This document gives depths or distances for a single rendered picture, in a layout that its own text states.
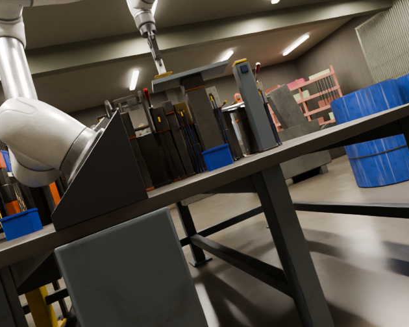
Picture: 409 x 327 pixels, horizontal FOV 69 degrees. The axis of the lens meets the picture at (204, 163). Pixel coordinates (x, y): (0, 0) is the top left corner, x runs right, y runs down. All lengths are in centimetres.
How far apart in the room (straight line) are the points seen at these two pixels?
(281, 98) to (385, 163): 405
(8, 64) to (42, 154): 50
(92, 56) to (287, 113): 409
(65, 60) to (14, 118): 497
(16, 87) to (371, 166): 284
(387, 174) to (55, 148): 283
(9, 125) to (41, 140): 9
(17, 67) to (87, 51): 465
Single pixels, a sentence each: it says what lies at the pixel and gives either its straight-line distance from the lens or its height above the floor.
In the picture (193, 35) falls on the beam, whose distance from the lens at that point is 642.
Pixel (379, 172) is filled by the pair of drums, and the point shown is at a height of 14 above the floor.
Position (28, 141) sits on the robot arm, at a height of 95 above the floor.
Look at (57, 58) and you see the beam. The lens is 592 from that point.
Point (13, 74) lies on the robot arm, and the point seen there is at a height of 126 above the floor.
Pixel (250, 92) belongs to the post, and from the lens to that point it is 148.
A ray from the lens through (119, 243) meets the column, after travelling 83.
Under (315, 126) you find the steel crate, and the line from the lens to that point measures 490.
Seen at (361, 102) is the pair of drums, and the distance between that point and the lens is 313.
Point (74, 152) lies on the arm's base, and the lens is 90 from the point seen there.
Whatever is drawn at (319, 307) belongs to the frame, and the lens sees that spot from 117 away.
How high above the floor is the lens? 74
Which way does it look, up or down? level
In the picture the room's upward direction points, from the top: 19 degrees counter-clockwise
